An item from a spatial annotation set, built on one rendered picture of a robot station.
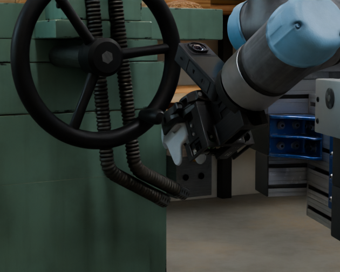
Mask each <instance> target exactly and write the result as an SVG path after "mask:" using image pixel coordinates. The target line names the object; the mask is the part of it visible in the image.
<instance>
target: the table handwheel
mask: <svg viewBox="0 0 340 272"><path fill-rule="evenodd" d="M50 1H51V0H27V1H26V2H25V4H24V5H23V7H22V9H21V11H20V13H19V15H18V18H17V20H16V23H15V27H14V29H13V34H12V39H11V48H10V63H11V72H12V77H13V82H14V84H15V88H16V90H17V93H18V95H19V98H20V100H21V102H22V103H23V105H24V107H25V109H26V110H27V111H28V113H29V115H30V116H31V117H32V118H33V120H34V121H35V122H36V123H37V124H38V125H39V126H40V127H41V128H42V129H43V130H45V131H46V132H47V133H48V134H50V135H51V136H53V137H55V138H56V139H58V140H60V141H62V142H64V143H66V144H69V145H72V146H76V147H80V148H86V149H108V148H114V147H118V146H121V145H124V144H126V143H129V142H131V141H133V140H135V139H136V138H138V137H140V136H141V135H143V134H144V133H145V132H147V131H148V130H149V129H150V128H151V127H152V126H153V125H154V124H150V123H148V122H145V121H143V120H141V119H140V118H139V116H138V117H137V118H135V119H134V120H133V121H131V122H130V123H128V124H126V125H124V126H122V127H120V128H116V129H114V130H110V131H103V132H91V131H85V130H81V129H79V128H80V125H81V122H82V119H83V117H84V114H85V111H86V108H87V105H88V103H89V101H90V98H91V95H92V93H93V90H94V88H95V86H96V83H97V81H98V79H99V76H101V77H109V76H112V75H114V74H115V73H117V72H118V71H119V69H120V68H121V65H122V63H123V59H130V58H136V57H142V56H151V55H160V54H165V62H164V71H163V74H162V79H161V82H160V85H159V88H158V90H157V92H156V94H155V96H154V98H153V100H152V101H151V103H150V104H149V105H148V107H147V108H146V109H150V108H156V109H159V110H162V111H163V112H165V111H166V110H167V108H168V106H169V104H170V102H171V101H172V98H173V96H174V94H175V91H176V88H177V85H178V81H179V77H180V71H181V67H180V65H179V64H178V63H177V62H176V61H175V60H174V59H175V55H176V51H177V49H178V45H179V43H181V42H180V36H179V32H178V28H177V25H176V22H175V19H174V17H173V15H172V13H171V11H170V9H169V7H168V5H167V3H166V2H165V0H142V1H143V2H144V3H145V4H146V5H147V7H148V8H149V9H150V11H151V12H152V14H153V16H154V17H155V19H156V21H157V23H158V26H159V28H160V31H161V35H162V39H163V44H156V45H149V46H142V47H131V48H125V49H122V48H121V47H120V45H119V44H118V43H117V42H116V41H115V40H113V39H111V38H94V37H93V36H92V34H91V33H90V31H89V30H88V28H87V27H86V26H85V24H84V23H83V21H82V20H81V19H80V17H79V16H78V15H77V13H76V12H75V10H74V8H73V7H72V5H71V4H70V2H69V1H68V0H55V1H56V3H57V4H58V5H59V7H60V8H61V10H62V11H63V13H64V14H65V15H66V17H67V18H68V19H69V21H70V22H71V24H72V26H73V27H74V29H75V30H76V32H77V33H78V34H79V37H80V38H81V39H82V41H83V42H84V43H83V44H82V45H81V46H55V47H53V48H52V49H51V50H50V52H49V60H50V62H51V63H52V64H53V65H54V66H62V67H81V68H82V70H83V71H84V72H85V73H87V74H88V75H87V78H86V81H85V84H84V87H83V90H82V92H81V95H80V98H79V101H78V104H77V106H76V109H75V111H74V113H73V116H72V118H71V121H70V123H69V124H67V123H65V122H63V121H62V120H60V119H59V118H58V117H56V116H55V115H54V114H53V113H52V112H51V111H50V110H49V109H48V107H47V106H46V105H45V104H44V102H43V101H42V99H41V97H40V96H39V94H38V92H37V89H36V87H35V84H34V82H33V79H32V74H31V69H30V43H31V37H32V33H33V30H34V28H35V25H36V23H37V21H38V19H39V16H40V14H41V13H42V12H43V10H44V9H45V7H46V6H47V5H48V4H49V3H50Z"/></svg>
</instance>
